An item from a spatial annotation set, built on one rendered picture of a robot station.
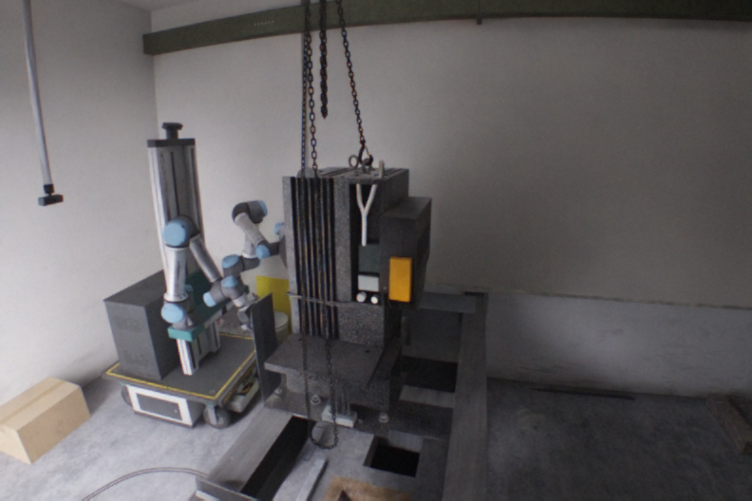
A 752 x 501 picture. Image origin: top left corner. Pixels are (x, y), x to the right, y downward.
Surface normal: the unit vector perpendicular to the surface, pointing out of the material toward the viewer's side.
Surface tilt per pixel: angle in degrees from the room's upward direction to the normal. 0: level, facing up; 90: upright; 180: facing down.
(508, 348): 90
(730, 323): 90
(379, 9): 90
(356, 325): 90
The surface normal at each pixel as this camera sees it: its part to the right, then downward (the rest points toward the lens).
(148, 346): -0.17, 0.22
